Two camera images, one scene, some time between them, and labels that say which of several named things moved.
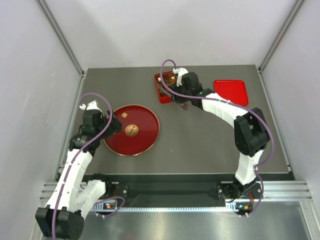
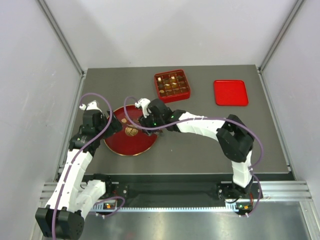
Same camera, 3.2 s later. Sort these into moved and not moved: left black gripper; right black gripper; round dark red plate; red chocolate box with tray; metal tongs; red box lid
Moved: right black gripper; metal tongs
Not moved: red chocolate box with tray; left black gripper; red box lid; round dark red plate
